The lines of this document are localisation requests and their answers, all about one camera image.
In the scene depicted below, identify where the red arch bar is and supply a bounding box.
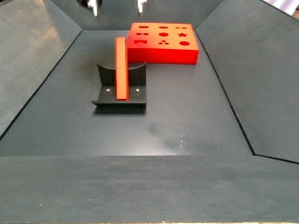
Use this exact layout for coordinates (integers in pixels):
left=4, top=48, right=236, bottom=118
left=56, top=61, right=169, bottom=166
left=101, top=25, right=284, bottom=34
left=116, top=37, right=128, bottom=101

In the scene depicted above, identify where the black curved fixture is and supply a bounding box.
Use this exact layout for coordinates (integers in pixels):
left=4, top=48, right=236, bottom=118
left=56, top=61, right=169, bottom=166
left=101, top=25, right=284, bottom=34
left=92, top=64, right=147, bottom=106

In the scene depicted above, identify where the red block with shaped holes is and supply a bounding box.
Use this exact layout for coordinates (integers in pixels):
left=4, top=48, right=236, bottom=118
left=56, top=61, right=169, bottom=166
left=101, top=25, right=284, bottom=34
left=127, top=23, right=200, bottom=65

